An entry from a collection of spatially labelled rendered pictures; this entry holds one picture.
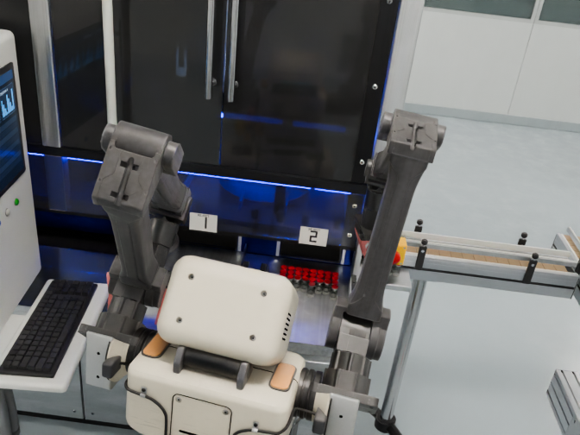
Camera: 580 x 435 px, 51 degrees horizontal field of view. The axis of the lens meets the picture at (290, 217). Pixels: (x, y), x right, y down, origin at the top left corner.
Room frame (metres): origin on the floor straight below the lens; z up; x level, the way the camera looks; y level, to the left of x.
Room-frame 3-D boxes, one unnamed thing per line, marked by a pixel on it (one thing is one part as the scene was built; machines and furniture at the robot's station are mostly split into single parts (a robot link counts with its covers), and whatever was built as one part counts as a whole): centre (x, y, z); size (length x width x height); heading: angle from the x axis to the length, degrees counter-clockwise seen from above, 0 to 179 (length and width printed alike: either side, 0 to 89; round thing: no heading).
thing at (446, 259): (1.75, -0.62, 0.92); 0.69 x 0.16 x 0.16; 89
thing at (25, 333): (1.30, 0.62, 0.82); 0.40 x 0.14 x 0.02; 3
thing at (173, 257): (1.51, 0.26, 0.90); 0.34 x 0.26 x 0.04; 179
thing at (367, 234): (1.33, -0.21, 1.25); 0.10 x 0.07 x 0.07; 12
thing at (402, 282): (1.66, -0.34, 0.87); 0.14 x 0.13 x 0.02; 179
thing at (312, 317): (1.39, -0.07, 0.90); 0.34 x 0.26 x 0.04; 178
